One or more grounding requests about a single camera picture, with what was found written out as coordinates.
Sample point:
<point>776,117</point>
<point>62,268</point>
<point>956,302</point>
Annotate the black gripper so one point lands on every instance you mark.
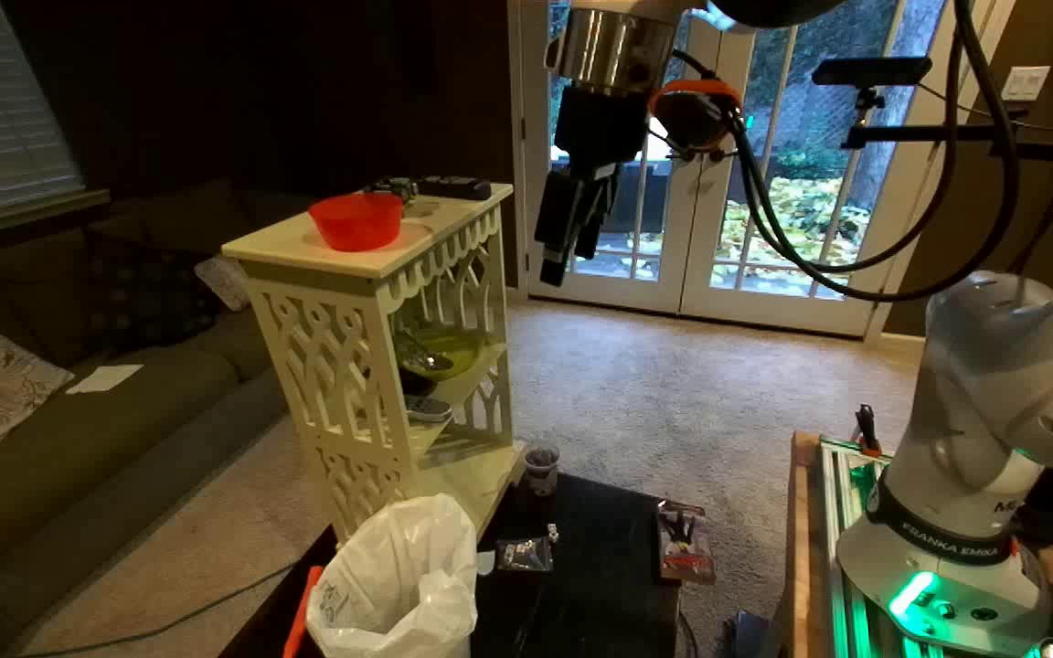
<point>596,131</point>

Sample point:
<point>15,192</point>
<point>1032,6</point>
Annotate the white bagged trash bin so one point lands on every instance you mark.
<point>401,587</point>

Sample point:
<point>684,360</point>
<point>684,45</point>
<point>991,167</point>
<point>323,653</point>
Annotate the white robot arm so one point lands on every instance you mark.
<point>934,544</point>

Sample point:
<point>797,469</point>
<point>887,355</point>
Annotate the black remote control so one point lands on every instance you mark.
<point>462,187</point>

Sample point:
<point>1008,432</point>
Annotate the goggles on shelf top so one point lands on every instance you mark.
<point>397,187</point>

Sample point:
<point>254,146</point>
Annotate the red plastic bowl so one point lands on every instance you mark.
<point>356,220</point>

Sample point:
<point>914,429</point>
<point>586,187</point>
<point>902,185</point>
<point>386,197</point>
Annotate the green plate on shelf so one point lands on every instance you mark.
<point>435,351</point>

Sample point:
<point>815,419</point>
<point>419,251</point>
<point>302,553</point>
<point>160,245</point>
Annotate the white lattice shelf unit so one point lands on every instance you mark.
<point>372,429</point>

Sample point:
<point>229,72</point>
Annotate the small dark cup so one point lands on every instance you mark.
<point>542,472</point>

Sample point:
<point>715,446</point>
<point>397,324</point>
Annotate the crumpled shiny wrapper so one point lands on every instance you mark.
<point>527,557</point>

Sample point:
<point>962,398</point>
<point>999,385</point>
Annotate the magazine on table edge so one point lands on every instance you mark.
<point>684,549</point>

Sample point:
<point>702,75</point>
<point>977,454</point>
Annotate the grey couch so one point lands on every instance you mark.
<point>82,476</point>

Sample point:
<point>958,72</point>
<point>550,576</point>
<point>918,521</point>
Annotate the white paper on couch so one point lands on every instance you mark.
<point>105,379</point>

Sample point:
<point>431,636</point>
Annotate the black camera on mount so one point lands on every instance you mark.
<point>870,72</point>

